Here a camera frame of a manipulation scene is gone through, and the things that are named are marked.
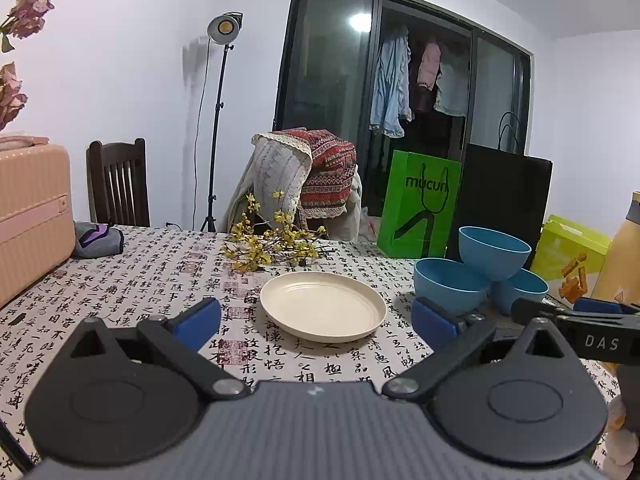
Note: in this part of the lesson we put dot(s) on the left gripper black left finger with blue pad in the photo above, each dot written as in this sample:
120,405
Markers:
117,396

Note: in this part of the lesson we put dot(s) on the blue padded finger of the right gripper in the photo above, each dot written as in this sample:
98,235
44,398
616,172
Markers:
584,304

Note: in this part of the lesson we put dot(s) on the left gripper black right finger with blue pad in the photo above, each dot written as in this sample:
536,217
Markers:
510,397

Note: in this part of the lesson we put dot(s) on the blue bowl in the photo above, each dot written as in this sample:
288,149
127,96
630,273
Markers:
522,285
451,285
495,255

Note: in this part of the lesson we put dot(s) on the blue bowl top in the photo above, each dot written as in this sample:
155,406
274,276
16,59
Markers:
495,255

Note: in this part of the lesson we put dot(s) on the cream plate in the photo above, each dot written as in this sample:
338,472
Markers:
323,307

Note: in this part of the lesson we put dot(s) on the cream bottle grey cap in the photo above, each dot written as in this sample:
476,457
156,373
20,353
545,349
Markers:
619,279

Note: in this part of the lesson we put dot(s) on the yellow green snack box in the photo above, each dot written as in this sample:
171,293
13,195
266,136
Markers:
569,257

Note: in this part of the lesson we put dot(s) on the calligraphy print tablecloth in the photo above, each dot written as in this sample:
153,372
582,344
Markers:
164,272

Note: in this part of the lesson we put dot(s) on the black paper bag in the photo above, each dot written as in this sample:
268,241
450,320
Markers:
500,190

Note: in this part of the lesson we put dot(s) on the grey purple pouch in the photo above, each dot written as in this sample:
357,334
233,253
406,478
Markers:
97,240

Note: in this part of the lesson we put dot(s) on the pink suitcase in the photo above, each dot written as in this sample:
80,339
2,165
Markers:
37,225

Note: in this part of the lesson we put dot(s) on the green paper bag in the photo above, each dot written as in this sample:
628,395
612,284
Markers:
419,205

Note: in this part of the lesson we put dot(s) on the yellow flower branch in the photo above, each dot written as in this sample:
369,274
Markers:
255,242

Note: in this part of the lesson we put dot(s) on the dark wooden chair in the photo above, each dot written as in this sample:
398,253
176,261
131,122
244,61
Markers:
116,176

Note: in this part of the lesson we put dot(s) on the white hanging garment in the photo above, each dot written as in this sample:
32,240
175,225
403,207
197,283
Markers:
453,86

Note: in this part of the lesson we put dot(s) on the pink hanging garment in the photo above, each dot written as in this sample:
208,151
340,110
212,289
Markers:
427,76

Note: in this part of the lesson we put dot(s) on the light blue hanging shirt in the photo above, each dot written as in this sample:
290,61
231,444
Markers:
391,100

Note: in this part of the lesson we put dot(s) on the chair draped with patterned cloths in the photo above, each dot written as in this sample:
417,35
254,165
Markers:
311,175

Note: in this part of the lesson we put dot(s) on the black framed sliding window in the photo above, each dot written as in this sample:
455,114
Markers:
327,78

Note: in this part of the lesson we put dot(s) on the black light stand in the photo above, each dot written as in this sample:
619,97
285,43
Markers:
222,31

